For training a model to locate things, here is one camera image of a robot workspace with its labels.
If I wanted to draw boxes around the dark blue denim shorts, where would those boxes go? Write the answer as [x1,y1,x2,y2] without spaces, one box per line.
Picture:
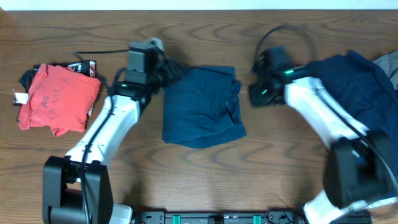
[162,66,247,149]

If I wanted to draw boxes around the folded red t-shirt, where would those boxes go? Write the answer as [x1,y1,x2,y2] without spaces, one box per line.
[18,64,101,137]

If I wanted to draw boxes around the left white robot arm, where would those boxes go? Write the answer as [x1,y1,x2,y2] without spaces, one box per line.
[42,58,182,223]

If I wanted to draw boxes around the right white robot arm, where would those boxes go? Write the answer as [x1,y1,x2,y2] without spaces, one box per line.
[249,76,397,223]

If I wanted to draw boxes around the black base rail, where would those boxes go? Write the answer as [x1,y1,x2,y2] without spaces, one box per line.
[133,210,373,224]

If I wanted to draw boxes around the folded black printed garment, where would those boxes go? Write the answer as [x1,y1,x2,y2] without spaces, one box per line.
[14,60,96,107]

